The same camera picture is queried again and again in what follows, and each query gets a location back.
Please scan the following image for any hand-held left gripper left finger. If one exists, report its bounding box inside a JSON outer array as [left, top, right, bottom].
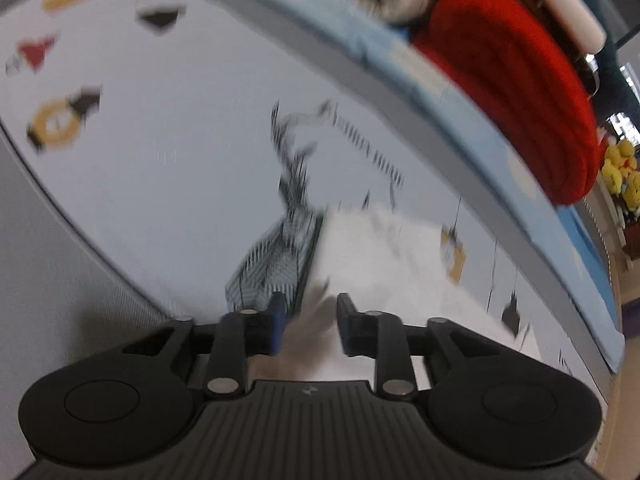
[[122, 291, 290, 401]]

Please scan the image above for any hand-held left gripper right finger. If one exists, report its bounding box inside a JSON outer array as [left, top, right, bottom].
[[336, 292, 503, 401]]

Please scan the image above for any white long-sleeve shirt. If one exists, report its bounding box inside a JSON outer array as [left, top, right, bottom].
[[250, 205, 533, 393]]

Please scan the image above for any deer print sheet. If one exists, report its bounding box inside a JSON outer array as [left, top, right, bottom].
[[0, 0, 576, 376]]

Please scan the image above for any grey mattress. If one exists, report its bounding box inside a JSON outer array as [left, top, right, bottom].
[[0, 0, 621, 461]]

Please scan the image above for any light blue sheet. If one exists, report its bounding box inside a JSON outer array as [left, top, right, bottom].
[[190, 0, 626, 373]]

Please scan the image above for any red folded blanket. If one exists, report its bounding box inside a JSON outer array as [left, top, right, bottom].
[[411, 0, 603, 206]]

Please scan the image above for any yellow plush toy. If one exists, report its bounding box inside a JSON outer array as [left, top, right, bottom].
[[620, 170, 640, 212], [601, 141, 638, 196]]

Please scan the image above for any white folded sheet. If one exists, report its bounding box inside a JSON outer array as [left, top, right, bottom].
[[520, 0, 608, 53]]

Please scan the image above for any teal shark plush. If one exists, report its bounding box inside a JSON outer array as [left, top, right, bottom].
[[580, 0, 640, 111]]

